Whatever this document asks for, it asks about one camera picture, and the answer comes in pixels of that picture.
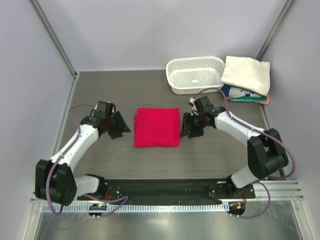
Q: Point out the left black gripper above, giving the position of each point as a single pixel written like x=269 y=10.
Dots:
x=118 y=132

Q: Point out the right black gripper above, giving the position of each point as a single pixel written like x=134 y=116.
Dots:
x=194 y=132

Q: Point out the red t-shirt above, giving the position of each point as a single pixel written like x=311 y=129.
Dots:
x=156 y=127

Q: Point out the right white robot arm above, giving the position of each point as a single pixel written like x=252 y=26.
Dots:
x=265 y=152

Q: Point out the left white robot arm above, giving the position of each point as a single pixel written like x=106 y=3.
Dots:
x=54 y=178

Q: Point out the white plastic basket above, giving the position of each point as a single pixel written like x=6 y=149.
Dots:
x=191 y=75

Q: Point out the folded blue white t-shirt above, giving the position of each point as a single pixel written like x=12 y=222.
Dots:
x=236 y=92

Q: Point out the folded green t-shirt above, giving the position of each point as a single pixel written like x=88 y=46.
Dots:
x=250 y=99

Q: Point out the folded cream t-shirt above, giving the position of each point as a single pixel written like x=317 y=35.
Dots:
x=247 y=73

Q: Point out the folded pink t-shirt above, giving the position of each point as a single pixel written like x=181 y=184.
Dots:
x=263 y=103

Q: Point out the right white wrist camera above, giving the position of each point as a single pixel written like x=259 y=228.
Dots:
x=191 y=101

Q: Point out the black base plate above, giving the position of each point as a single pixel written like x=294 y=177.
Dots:
x=212 y=188

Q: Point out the white slotted cable duct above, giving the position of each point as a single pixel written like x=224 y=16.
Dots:
x=100 y=208

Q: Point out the aluminium rail profile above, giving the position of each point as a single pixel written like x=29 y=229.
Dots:
x=279 y=190

